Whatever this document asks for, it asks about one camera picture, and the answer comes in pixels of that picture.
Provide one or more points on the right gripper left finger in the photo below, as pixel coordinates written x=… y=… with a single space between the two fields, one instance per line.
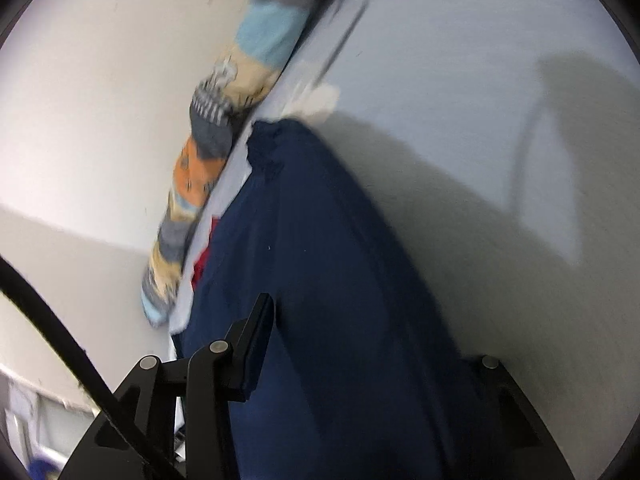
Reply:
x=181 y=409

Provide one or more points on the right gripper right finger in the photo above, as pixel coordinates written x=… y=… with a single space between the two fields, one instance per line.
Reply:
x=499 y=433

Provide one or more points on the navy blue work jacket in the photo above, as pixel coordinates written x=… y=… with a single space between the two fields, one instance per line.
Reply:
x=361 y=379

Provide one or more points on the light blue cloud bedsheet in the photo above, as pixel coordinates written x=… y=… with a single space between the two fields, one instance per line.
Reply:
x=499 y=142

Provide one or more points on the patchwork long pillow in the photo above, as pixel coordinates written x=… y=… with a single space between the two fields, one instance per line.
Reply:
x=240 y=78

